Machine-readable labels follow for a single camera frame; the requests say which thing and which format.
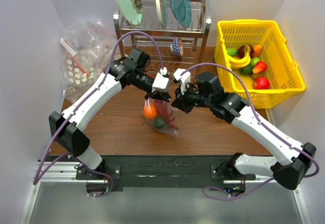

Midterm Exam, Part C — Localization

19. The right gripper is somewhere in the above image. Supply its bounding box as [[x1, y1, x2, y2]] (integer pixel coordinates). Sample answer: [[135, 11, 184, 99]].
[[172, 81, 213, 114]]

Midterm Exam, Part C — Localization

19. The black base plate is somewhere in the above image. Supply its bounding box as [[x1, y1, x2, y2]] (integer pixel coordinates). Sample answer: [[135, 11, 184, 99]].
[[44, 155, 255, 191]]

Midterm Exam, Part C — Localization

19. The beige rimmed plate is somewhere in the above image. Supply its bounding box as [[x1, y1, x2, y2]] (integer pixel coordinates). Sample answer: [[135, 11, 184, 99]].
[[155, 0, 168, 28]]

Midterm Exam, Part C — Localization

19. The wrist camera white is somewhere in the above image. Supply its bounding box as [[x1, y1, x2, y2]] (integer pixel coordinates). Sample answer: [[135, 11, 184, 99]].
[[152, 67, 170, 92], [172, 68, 191, 94]]

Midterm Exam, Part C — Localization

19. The metal dish rack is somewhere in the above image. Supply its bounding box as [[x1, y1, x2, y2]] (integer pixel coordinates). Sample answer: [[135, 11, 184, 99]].
[[113, 0, 212, 75]]

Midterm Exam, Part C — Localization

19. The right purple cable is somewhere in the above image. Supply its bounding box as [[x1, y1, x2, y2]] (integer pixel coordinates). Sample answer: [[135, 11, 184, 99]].
[[181, 62, 320, 200]]

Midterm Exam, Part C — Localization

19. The clear zip bag orange zipper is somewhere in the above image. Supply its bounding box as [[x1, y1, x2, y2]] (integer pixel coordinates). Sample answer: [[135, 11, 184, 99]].
[[143, 98, 179, 137]]

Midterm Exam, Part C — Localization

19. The orange toy fruit back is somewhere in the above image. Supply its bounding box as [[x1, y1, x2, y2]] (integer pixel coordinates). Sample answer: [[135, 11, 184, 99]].
[[253, 44, 263, 57]]

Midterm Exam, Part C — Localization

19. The red toy lobster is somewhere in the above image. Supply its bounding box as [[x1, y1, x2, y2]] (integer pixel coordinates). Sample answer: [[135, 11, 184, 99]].
[[154, 100, 179, 133]]

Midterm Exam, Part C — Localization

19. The purple cable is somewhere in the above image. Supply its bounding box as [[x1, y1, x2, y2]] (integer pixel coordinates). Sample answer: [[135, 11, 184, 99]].
[[181, 62, 320, 200], [32, 30, 168, 198]]

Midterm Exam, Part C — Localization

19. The yellow plastic basket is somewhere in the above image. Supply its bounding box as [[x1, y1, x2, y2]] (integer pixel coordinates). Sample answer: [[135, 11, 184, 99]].
[[215, 19, 306, 109]]

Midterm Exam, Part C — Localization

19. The blue patterned bowl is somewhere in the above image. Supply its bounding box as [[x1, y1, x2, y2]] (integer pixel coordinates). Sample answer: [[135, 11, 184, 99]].
[[170, 37, 183, 57]]

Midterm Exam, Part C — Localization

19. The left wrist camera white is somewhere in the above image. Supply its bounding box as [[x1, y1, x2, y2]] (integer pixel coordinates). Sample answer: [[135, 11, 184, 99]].
[[152, 67, 170, 92]]

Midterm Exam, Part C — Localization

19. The mint green floral plate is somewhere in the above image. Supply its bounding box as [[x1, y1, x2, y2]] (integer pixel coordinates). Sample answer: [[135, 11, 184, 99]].
[[116, 0, 143, 25]]

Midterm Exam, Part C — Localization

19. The pile of clear zip bags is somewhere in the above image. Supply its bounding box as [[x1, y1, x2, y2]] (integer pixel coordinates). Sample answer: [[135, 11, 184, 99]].
[[60, 18, 117, 104]]

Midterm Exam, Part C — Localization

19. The red yellow toy mango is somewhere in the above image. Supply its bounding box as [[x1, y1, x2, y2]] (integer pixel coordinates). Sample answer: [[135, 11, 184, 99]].
[[252, 60, 268, 74]]

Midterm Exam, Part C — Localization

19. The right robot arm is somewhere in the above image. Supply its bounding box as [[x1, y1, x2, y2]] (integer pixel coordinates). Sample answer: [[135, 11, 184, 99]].
[[172, 69, 316, 190]]

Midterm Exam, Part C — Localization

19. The toy orange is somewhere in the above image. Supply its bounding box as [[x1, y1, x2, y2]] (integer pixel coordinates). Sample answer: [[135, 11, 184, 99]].
[[144, 104, 158, 119]]

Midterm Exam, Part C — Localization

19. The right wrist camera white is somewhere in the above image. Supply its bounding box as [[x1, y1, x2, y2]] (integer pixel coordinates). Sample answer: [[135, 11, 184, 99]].
[[172, 68, 191, 94]]

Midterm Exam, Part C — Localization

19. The toy banana bunch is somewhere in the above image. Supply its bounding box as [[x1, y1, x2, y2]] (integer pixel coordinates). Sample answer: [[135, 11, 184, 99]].
[[227, 52, 251, 69]]

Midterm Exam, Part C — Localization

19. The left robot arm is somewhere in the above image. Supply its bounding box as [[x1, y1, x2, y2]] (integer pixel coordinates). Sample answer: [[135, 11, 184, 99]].
[[49, 48, 171, 179]]

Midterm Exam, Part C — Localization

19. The teal blue plate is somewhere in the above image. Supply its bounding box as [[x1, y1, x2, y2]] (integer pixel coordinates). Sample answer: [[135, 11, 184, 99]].
[[170, 0, 191, 28]]

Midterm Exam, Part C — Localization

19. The green toy lime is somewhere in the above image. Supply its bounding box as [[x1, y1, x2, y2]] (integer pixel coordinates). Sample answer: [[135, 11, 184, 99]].
[[226, 48, 238, 57]]

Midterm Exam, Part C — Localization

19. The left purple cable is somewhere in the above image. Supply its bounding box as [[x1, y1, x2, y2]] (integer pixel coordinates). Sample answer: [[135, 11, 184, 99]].
[[32, 30, 168, 198]]

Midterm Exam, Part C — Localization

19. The red toy apple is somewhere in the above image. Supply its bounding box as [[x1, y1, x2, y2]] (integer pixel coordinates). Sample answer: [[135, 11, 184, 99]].
[[253, 77, 270, 90]]

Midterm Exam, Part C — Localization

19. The dark green toy avocado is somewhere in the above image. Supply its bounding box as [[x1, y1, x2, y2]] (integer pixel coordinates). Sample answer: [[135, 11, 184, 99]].
[[153, 116, 167, 129]]

